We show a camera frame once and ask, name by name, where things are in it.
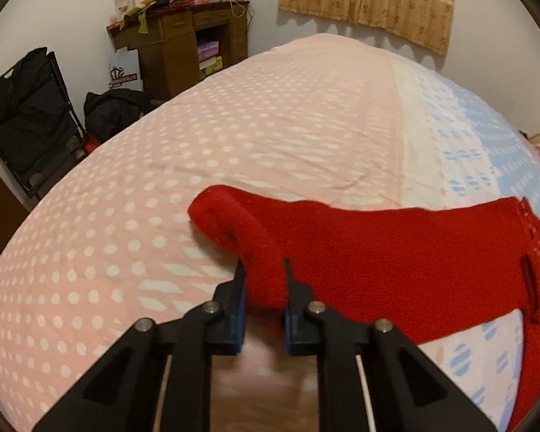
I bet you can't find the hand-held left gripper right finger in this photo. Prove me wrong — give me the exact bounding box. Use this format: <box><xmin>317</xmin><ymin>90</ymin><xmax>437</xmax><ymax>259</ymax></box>
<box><xmin>283</xmin><ymin>258</ymin><xmax>498</xmax><ymax>432</ymax></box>

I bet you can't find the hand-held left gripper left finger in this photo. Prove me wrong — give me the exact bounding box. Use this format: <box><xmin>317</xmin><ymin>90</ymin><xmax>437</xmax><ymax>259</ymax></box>
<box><xmin>31</xmin><ymin>258</ymin><xmax>248</xmax><ymax>432</ymax></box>

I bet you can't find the red fleece garment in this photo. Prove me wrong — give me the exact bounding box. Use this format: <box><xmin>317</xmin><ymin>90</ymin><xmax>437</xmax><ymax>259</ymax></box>
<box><xmin>188</xmin><ymin>184</ymin><xmax>540</xmax><ymax>432</ymax></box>

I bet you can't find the black clothes pile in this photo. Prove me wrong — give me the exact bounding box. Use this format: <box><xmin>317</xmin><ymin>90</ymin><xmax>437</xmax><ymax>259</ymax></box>
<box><xmin>83</xmin><ymin>89</ymin><xmax>156</xmax><ymax>145</ymax></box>

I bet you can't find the polka dot bed sheet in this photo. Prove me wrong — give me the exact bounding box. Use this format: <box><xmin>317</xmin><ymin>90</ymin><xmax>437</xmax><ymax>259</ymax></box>
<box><xmin>0</xmin><ymin>33</ymin><xmax>540</xmax><ymax>432</ymax></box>

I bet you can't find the dark wooden desk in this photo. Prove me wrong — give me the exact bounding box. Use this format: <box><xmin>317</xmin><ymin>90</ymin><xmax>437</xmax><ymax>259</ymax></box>
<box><xmin>107</xmin><ymin>1</ymin><xmax>249</xmax><ymax>102</ymax></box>

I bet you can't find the white crown print bag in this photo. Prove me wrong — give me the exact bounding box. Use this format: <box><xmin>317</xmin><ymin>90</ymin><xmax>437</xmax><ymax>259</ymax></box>
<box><xmin>108</xmin><ymin>49</ymin><xmax>144</xmax><ymax>93</ymax></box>

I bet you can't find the black folding chair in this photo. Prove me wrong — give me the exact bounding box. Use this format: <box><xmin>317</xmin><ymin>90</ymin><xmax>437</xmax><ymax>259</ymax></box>
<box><xmin>0</xmin><ymin>47</ymin><xmax>88</xmax><ymax>199</ymax></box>

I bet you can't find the green cloth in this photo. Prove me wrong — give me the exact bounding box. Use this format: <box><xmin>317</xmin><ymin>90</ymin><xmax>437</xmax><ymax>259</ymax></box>
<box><xmin>119</xmin><ymin>0</ymin><xmax>192</xmax><ymax>37</ymax></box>

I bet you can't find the white carton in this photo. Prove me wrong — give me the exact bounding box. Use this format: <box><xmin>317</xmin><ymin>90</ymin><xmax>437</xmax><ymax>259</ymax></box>
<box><xmin>112</xmin><ymin>0</ymin><xmax>136</xmax><ymax>21</ymax></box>

